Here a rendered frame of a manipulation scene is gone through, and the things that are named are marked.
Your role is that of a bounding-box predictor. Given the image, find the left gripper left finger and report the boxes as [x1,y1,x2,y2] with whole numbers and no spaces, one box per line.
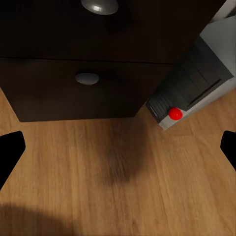
[0,131,26,190]

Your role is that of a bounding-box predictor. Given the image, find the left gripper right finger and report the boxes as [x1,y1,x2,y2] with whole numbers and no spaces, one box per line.
[220,131,236,170]

